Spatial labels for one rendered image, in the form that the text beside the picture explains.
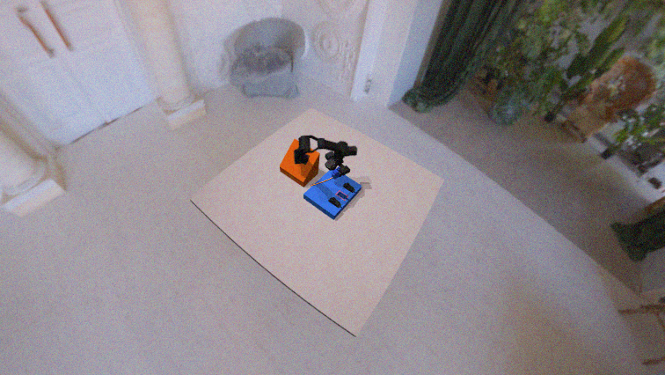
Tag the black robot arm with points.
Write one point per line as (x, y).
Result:
(340, 149)

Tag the blue flat deck plate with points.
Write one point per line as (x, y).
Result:
(332, 196)

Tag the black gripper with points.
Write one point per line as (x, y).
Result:
(343, 169)

